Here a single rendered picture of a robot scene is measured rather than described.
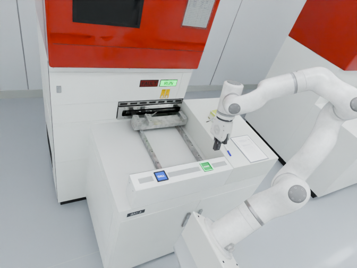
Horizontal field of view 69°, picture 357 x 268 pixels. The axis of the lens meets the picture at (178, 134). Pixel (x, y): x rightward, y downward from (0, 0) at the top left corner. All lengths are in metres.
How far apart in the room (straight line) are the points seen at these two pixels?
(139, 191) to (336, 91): 0.88
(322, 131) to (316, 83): 0.19
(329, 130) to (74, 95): 1.23
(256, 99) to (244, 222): 0.49
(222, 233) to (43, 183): 1.65
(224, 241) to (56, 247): 1.30
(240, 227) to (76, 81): 1.05
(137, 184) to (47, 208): 1.19
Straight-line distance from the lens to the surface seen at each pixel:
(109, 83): 1.50
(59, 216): 2.21
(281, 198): 1.07
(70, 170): 1.92
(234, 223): 1.12
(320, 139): 1.15
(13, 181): 2.46
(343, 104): 1.13
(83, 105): 1.55
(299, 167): 1.19
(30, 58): 3.06
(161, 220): 1.49
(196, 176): 1.29
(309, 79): 1.18
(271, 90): 1.13
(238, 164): 1.45
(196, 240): 1.15
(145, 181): 1.20
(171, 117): 1.72
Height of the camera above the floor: 1.88
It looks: 39 degrees down
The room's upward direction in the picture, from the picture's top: 19 degrees clockwise
